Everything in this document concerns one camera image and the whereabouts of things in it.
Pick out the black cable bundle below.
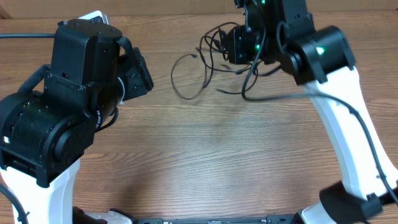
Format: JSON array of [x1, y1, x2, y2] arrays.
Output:
[[170, 21, 282, 101]]

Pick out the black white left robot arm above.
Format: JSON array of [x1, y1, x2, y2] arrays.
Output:
[[1, 13, 154, 223]]

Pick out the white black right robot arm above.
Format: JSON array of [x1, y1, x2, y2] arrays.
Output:
[[221, 1, 397, 223]]

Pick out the black left camera cable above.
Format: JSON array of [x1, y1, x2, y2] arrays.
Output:
[[0, 32, 57, 40]]

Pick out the black camera cable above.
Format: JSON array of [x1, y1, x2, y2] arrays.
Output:
[[241, 0, 398, 206], [0, 32, 57, 40]]

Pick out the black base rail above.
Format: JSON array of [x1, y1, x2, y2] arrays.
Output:
[[73, 207, 299, 224]]

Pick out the black right camera cable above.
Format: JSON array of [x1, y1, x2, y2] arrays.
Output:
[[241, 0, 398, 206]]

